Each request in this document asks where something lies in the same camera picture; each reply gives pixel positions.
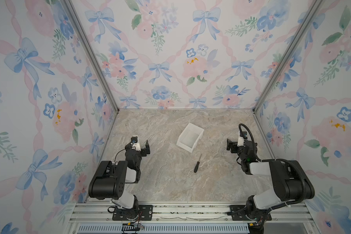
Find aluminium rail frame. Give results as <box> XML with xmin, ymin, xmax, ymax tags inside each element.
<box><xmin>65</xmin><ymin>201</ymin><xmax>321</xmax><ymax>234</ymax></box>

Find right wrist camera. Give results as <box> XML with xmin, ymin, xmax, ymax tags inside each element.
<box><xmin>237</xmin><ymin>131</ymin><xmax>248</xmax><ymax>146</ymax></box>

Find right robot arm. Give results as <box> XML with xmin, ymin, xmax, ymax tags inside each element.
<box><xmin>226</xmin><ymin>139</ymin><xmax>315</xmax><ymax>225</ymax></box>

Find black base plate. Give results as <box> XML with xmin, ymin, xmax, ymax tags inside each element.
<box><xmin>108</xmin><ymin>205</ymin><xmax>153</xmax><ymax>221</ymax></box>
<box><xmin>227</xmin><ymin>205</ymin><xmax>266</xmax><ymax>221</ymax></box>

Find black handled screwdriver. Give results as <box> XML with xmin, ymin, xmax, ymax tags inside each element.
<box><xmin>194</xmin><ymin>154</ymin><xmax>202</xmax><ymax>173</ymax></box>

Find left aluminium corner post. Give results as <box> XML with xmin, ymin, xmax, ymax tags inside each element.
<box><xmin>60</xmin><ymin>0</ymin><xmax>119</xmax><ymax>114</ymax></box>

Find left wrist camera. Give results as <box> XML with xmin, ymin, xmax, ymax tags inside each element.
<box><xmin>129</xmin><ymin>136</ymin><xmax>141</xmax><ymax>152</ymax></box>

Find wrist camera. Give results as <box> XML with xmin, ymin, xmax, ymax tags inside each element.
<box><xmin>129</xmin><ymin>136</ymin><xmax>141</xmax><ymax>152</ymax></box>
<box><xmin>237</xmin><ymin>131</ymin><xmax>248</xmax><ymax>146</ymax></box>

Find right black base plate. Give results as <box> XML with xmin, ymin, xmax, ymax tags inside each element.
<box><xmin>227</xmin><ymin>205</ymin><xmax>266</xmax><ymax>221</ymax></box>

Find aluminium corner post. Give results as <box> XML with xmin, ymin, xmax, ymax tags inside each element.
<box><xmin>252</xmin><ymin>0</ymin><xmax>324</xmax><ymax>114</ymax></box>
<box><xmin>60</xmin><ymin>0</ymin><xmax>119</xmax><ymax>114</ymax></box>

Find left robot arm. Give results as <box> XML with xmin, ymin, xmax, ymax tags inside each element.
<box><xmin>88</xmin><ymin>136</ymin><xmax>151</xmax><ymax>221</ymax></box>

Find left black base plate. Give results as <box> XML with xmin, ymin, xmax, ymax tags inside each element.
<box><xmin>108</xmin><ymin>205</ymin><xmax>153</xmax><ymax>221</ymax></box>

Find right aluminium corner post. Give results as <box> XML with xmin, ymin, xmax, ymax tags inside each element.
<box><xmin>252</xmin><ymin>0</ymin><xmax>324</xmax><ymax>114</ymax></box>

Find white plastic bin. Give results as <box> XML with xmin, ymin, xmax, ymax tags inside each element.
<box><xmin>176</xmin><ymin>123</ymin><xmax>204</xmax><ymax>153</ymax></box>

